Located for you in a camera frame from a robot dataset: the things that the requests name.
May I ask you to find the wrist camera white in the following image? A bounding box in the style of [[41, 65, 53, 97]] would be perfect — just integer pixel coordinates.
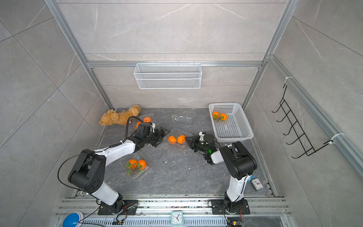
[[199, 131, 206, 141], [150, 123, 156, 133]]

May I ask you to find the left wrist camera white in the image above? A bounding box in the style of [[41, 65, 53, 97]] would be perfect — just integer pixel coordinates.
[[150, 123, 156, 133]]

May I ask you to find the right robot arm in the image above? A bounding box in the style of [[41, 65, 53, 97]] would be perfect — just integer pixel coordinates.
[[185, 132, 258, 204]]

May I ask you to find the blue round button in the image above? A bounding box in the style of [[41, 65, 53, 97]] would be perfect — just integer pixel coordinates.
[[62, 211, 84, 227]]

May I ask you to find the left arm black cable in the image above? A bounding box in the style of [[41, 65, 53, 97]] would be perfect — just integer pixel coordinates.
[[124, 116, 144, 142]]

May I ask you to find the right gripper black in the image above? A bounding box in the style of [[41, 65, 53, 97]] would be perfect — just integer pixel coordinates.
[[187, 136, 210, 155]]

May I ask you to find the orange in far container right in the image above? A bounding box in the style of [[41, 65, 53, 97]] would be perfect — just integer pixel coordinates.
[[143, 117, 151, 123]]

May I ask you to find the black wall hook rack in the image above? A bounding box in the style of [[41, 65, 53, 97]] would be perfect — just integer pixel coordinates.
[[271, 84, 333, 159]]

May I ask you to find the leafy twin oranges container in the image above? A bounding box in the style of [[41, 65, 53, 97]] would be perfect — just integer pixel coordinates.
[[212, 111, 228, 122], [125, 159, 148, 177]]

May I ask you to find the orange in middle container lower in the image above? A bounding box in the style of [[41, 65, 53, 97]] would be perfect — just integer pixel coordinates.
[[168, 136, 177, 145]]

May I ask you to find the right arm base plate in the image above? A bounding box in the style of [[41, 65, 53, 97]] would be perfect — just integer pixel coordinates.
[[208, 199, 251, 215]]

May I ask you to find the small white clock front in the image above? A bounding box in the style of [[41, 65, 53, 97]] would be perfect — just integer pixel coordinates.
[[170, 211, 184, 227]]

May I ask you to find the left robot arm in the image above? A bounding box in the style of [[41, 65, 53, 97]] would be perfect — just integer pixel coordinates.
[[57, 122, 170, 209]]

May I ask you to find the white plastic basket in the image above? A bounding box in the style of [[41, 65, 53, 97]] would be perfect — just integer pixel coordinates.
[[209, 103, 254, 143]]

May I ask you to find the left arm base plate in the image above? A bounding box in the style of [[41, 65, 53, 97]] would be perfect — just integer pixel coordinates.
[[97, 200, 139, 215]]

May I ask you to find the brown teddy bear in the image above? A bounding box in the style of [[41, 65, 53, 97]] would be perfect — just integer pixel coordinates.
[[99, 105, 141, 126]]

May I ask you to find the white wire wall basket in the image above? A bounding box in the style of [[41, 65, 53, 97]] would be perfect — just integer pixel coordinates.
[[134, 62, 202, 89]]

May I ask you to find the small white square clock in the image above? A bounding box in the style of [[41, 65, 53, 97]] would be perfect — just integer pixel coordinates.
[[251, 179, 264, 191]]

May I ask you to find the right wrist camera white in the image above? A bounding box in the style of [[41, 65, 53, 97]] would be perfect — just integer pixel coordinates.
[[199, 131, 206, 141]]

